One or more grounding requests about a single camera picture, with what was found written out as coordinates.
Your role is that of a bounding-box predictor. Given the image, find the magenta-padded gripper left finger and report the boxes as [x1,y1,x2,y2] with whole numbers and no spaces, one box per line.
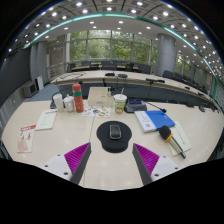
[43,142,92,186]

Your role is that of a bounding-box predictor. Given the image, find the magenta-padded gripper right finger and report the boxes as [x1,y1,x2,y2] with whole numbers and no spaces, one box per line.
[132,143,181,186]

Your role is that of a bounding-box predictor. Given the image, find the black computer mouse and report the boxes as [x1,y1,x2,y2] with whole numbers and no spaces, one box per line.
[109,123,122,140]

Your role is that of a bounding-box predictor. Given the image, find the black mouse pad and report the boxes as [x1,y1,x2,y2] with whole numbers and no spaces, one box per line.
[96,120,133,154]

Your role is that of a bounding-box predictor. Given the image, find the pale green booklet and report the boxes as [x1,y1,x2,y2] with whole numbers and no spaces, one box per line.
[168,120,193,157]

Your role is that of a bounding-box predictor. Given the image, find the blue and white book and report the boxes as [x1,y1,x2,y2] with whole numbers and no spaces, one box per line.
[134,109,176,134]

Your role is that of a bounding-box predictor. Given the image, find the white leaflet with red heading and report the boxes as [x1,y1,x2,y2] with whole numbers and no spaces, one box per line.
[34,109,58,131]

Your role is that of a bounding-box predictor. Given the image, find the colourful sticker sheet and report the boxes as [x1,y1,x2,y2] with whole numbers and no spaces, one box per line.
[81,106,111,118]

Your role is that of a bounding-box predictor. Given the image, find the black gooseneck microphone console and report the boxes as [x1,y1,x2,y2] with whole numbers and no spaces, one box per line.
[123,98,168,114]

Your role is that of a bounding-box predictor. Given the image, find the red and white leaflet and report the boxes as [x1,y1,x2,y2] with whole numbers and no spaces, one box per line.
[16,124,37,154]

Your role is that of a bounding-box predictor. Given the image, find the white lidded cup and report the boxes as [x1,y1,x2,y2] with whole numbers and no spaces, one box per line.
[63,94,76,113]

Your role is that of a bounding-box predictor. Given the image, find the red bottle with green band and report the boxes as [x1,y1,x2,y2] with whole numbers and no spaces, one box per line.
[71,83,85,114]

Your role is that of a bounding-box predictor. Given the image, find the plain white paper cup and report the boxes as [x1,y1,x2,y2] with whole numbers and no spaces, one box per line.
[52,93,65,113]

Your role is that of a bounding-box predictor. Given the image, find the printed paper cup with straw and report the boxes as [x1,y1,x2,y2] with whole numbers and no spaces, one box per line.
[113,87,128,115]

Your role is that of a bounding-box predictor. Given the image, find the white cardboard box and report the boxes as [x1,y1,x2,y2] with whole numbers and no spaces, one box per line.
[87,86,115,108]

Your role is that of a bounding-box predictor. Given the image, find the long curved conference desk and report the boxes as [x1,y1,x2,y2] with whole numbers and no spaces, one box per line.
[49,69,218,108]

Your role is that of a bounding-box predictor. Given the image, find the white boxy floor appliance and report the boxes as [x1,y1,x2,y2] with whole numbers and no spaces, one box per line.
[21,81,38,99]

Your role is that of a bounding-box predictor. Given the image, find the white leaning panel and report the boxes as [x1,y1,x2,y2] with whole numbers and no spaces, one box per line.
[35,75,45,92]

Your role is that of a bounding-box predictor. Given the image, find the group of dark office chairs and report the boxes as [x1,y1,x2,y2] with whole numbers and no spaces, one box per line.
[68,59,214,101]

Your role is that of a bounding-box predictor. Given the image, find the group of round ceiling lights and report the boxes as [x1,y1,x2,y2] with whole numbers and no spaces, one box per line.
[6,0,223,73]

